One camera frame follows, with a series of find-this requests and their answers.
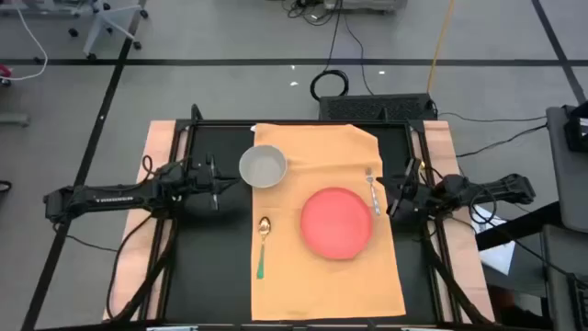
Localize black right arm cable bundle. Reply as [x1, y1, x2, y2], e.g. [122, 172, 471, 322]
[420, 220, 495, 325]

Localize white paper sheet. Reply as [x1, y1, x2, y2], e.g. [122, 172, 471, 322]
[470, 205, 516, 276]

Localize grey furniture foot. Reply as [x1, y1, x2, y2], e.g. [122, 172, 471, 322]
[0, 112, 31, 128]

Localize gold spoon green handle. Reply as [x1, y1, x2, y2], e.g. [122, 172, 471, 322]
[255, 216, 272, 280]

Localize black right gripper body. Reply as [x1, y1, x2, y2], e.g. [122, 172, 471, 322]
[388, 158, 435, 222]

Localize red plate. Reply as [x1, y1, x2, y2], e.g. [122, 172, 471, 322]
[300, 186, 374, 261]

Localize black left arm cable bundle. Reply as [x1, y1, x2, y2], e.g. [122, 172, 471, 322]
[106, 213, 180, 322]

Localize orange cloth placemat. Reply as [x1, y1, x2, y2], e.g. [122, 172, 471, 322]
[250, 122, 407, 322]

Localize yellow floor cable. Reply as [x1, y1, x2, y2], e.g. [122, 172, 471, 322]
[425, 0, 457, 95]

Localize grey bowl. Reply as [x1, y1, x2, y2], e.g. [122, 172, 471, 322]
[238, 144, 288, 189]

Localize white floor cable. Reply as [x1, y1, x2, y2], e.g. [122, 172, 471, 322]
[0, 0, 49, 82]

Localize black beam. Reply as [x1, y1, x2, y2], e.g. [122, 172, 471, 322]
[475, 200, 562, 252]

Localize grey cabinet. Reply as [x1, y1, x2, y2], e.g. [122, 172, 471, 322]
[545, 104, 588, 234]
[540, 223, 588, 331]

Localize black perforated computer case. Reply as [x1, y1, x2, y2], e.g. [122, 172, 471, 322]
[318, 93, 437, 121]

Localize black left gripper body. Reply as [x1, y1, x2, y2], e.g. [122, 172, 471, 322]
[181, 154, 221, 213]

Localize tangled black cables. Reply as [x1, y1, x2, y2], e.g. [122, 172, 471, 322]
[282, 0, 333, 27]

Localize grey equipment box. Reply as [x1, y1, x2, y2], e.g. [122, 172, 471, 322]
[323, 0, 409, 13]

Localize silver fork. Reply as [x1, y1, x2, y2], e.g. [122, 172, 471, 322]
[365, 166, 382, 217]

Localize black device with screen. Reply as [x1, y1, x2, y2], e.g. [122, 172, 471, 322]
[563, 100, 588, 154]

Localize white office chair base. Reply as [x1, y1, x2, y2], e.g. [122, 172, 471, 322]
[67, 0, 150, 62]

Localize coiled black cable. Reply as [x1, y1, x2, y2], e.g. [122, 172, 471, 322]
[310, 0, 350, 101]

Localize thin black floor cable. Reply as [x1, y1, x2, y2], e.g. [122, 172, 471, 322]
[435, 111, 548, 123]
[343, 17, 374, 96]
[456, 123, 548, 158]

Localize black table frame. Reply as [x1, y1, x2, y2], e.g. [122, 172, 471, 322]
[137, 104, 497, 331]

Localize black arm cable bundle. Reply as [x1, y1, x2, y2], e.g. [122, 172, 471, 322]
[106, 213, 180, 322]
[420, 220, 495, 325]

